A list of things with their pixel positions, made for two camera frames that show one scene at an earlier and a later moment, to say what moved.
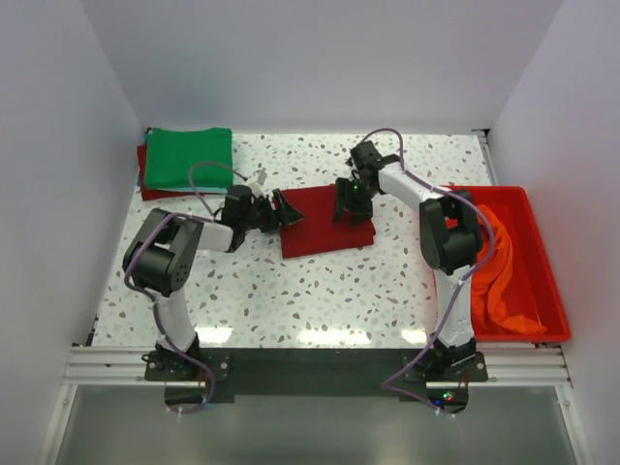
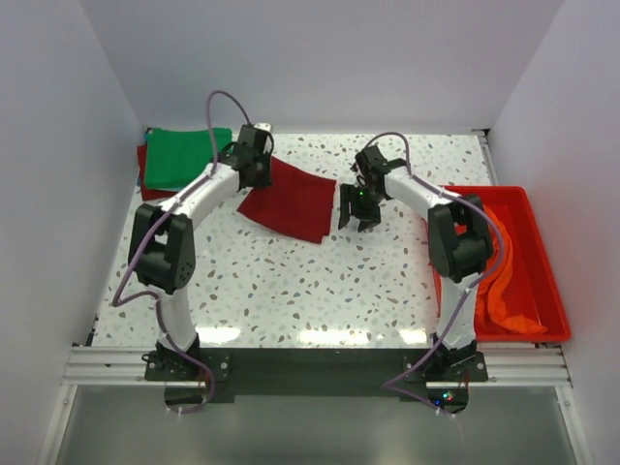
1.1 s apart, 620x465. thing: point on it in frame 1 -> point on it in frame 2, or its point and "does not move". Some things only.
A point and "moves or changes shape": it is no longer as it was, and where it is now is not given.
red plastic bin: [529, 278] does not move
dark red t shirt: [317, 232] moves or changes shape
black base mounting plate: [228, 373] does not move
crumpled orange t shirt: [489, 282] does not move
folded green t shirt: [170, 154] does not move
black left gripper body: [276, 209] -> [255, 175]
